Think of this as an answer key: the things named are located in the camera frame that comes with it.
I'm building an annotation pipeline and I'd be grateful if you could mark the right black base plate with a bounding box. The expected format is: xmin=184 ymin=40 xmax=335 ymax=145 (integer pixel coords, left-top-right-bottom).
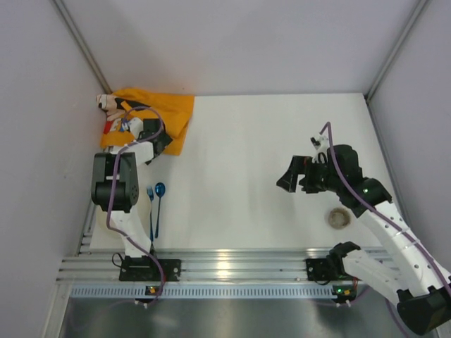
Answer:
xmin=305 ymin=258 xmax=340 ymax=284

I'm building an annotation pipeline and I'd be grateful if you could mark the orange cartoon mouse placemat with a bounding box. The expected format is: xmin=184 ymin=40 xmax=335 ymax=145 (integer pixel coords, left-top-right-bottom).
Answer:
xmin=97 ymin=88 xmax=194 ymax=156

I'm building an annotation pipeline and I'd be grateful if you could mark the purple cable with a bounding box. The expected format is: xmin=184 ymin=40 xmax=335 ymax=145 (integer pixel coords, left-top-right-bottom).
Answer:
xmin=319 ymin=121 xmax=451 ymax=332
xmin=105 ymin=106 xmax=166 ymax=308

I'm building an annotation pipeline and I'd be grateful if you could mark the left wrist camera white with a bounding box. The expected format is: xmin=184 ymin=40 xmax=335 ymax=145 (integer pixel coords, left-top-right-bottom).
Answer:
xmin=121 ymin=118 xmax=144 ymax=139

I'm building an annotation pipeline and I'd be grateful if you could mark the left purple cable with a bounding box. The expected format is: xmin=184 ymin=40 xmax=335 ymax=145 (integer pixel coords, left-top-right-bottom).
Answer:
xmin=105 ymin=106 xmax=166 ymax=308

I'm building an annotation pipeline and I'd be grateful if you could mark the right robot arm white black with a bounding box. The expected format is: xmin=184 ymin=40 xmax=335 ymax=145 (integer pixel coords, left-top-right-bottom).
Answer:
xmin=276 ymin=144 xmax=450 ymax=335

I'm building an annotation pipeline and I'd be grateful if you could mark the aluminium mounting rail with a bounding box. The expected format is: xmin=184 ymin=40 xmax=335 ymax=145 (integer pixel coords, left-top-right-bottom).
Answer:
xmin=56 ymin=249 xmax=328 ymax=284

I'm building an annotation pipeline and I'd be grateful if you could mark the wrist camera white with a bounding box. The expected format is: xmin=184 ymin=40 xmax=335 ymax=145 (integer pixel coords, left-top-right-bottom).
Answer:
xmin=121 ymin=118 xmax=144 ymax=139
xmin=310 ymin=134 xmax=330 ymax=153

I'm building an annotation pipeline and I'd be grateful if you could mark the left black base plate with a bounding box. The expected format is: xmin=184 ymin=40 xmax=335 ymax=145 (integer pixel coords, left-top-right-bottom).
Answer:
xmin=118 ymin=256 xmax=181 ymax=282

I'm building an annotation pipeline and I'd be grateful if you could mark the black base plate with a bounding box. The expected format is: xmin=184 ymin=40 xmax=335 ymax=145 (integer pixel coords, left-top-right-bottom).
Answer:
xmin=305 ymin=258 xmax=340 ymax=284
xmin=118 ymin=256 xmax=181 ymax=282

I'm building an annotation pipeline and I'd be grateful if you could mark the small grey ceramic cup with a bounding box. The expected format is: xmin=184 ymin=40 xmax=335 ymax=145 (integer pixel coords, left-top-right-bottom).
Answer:
xmin=327 ymin=208 xmax=351 ymax=230

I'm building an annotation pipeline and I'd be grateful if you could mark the cream round plate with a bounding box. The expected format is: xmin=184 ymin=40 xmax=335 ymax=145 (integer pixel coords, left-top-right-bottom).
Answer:
xmin=95 ymin=190 xmax=152 ymax=239

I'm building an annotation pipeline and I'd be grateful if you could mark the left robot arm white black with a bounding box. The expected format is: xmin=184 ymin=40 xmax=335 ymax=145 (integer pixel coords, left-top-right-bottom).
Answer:
xmin=91 ymin=118 xmax=172 ymax=258

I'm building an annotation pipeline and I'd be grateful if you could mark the blue metal fork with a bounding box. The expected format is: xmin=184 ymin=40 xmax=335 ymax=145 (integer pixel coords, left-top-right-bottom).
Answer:
xmin=147 ymin=186 xmax=154 ymax=242

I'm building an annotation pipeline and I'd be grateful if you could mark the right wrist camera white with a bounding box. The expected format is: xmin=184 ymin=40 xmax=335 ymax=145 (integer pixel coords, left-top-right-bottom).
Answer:
xmin=310 ymin=134 xmax=330 ymax=153

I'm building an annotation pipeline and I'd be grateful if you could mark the blue metal spoon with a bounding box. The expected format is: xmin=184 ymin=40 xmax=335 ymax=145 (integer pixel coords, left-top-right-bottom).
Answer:
xmin=155 ymin=182 xmax=166 ymax=238

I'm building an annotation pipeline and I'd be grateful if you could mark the slotted grey cable duct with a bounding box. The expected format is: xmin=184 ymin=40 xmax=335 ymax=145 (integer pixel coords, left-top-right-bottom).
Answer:
xmin=70 ymin=284 xmax=357 ymax=300

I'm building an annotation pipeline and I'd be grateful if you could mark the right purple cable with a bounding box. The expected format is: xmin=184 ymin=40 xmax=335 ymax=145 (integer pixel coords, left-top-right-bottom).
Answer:
xmin=319 ymin=121 xmax=451 ymax=332

